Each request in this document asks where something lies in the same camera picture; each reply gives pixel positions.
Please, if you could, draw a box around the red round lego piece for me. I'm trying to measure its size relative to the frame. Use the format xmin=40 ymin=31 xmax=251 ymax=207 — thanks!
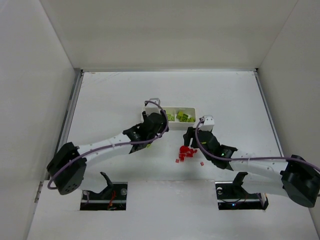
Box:
xmin=179 ymin=145 xmax=190 ymax=154

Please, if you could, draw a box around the small red lego pile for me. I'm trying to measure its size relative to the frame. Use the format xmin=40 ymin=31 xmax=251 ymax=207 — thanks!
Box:
xmin=178 ymin=148 xmax=195 ymax=162

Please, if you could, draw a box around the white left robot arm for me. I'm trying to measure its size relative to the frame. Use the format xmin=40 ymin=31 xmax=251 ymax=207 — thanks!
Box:
xmin=46 ymin=111 xmax=169 ymax=195

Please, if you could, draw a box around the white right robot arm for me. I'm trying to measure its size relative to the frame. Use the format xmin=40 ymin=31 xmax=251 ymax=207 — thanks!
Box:
xmin=183 ymin=127 xmax=320 ymax=208

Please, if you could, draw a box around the white three-compartment tray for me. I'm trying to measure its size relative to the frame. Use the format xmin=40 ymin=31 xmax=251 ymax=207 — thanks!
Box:
xmin=162 ymin=106 xmax=197 ymax=131

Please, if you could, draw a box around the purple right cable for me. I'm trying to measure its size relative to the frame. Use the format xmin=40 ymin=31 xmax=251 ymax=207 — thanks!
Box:
xmin=194 ymin=118 xmax=320 ymax=173

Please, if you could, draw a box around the purple cable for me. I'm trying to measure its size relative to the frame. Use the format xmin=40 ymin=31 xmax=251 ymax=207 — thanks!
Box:
xmin=47 ymin=99 xmax=170 ymax=191
xmin=194 ymin=118 xmax=320 ymax=173

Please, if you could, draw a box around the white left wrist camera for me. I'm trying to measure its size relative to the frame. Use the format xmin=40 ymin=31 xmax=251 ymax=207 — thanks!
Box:
xmin=144 ymin=98 xmax=161 ymax=116

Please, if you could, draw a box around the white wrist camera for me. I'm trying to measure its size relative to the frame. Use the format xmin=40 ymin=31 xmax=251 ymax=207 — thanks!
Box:
xmin=199 ymin=115 xmax=215 ymax=132
xmin=144 ymin=98 xmax=161 ymax=116

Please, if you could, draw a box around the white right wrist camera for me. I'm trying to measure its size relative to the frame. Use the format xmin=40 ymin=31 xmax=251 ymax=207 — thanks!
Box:
xmin=199 ymin=115 xmax=215 ymax=132

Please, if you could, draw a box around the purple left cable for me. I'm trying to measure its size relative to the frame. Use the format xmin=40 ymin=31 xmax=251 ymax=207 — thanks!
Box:
xmin=47 ymin=99 xmax=170 ymax=191

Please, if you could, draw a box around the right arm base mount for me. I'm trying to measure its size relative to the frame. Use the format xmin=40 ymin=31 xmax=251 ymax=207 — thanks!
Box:
xmin=215 ymin=172 xmax=269 ymax=211

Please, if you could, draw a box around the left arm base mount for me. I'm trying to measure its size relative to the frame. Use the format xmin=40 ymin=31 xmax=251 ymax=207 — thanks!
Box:
xmin=80 ymin=172 xmax=128 ymax=211

